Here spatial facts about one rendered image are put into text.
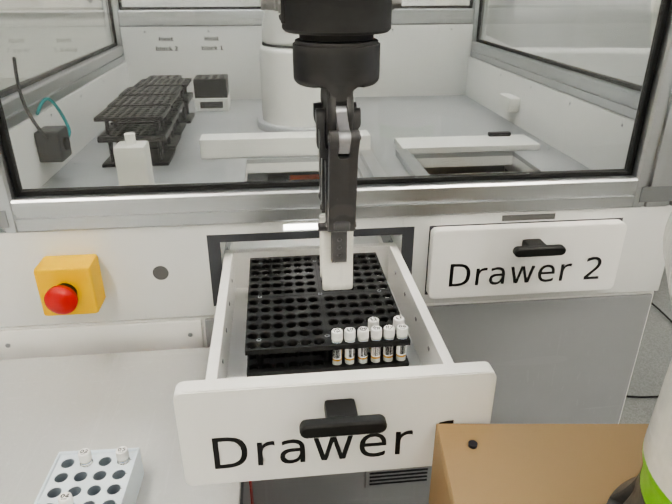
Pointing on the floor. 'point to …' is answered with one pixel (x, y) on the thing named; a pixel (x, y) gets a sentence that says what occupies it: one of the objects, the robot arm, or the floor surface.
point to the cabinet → (186, 326)
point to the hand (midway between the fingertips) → (336, 251)
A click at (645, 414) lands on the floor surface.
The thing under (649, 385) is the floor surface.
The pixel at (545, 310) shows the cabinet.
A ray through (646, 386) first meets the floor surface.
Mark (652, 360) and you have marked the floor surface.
